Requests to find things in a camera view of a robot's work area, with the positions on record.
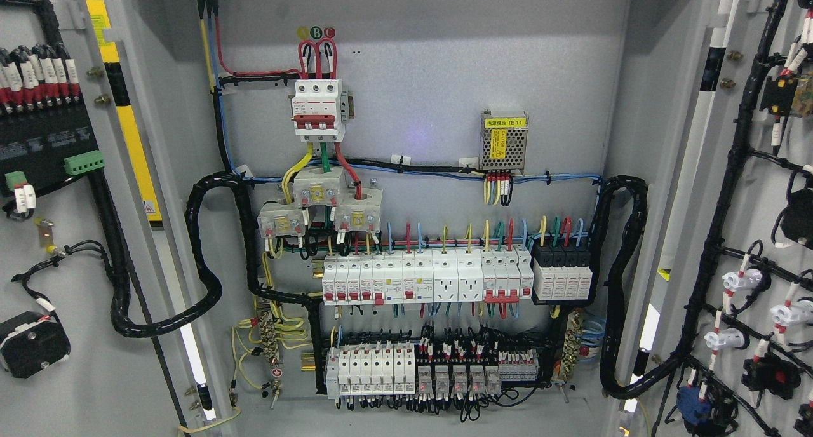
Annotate three current transformers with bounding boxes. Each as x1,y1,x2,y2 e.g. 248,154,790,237
257,166,383,241

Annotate red white main breaker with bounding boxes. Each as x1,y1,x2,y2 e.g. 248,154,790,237
291,79,349,144

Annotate black right cable conduit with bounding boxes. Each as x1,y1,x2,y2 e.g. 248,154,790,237
594,175,680,398

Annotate black left cable conduit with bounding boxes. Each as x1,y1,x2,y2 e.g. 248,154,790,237
109,172,325,393

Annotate brass ground terminal bar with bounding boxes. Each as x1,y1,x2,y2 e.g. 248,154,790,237
257,299,283,409

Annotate black surge protector block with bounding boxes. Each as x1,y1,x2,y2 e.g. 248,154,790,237
532,242,595,307

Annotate metal mesh power supply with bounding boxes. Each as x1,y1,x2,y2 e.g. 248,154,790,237
479,109,529,171

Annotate upper row circuit breakers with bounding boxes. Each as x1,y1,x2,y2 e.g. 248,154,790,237
321,246,534,305

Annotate black meter rear housing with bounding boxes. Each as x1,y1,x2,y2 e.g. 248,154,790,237
1,100,105,197

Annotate black cable conduit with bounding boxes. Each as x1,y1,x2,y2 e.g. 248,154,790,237
594,175,680,398
109,172,325,393

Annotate black selector switch rear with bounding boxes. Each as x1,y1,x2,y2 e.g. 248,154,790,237
1,311,71,379

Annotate grey cabinet door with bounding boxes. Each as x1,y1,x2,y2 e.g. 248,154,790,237
600,0,813,437
1,0,236,436

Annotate lower row relays and breakers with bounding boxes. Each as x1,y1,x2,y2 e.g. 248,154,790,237
325,337,539,406

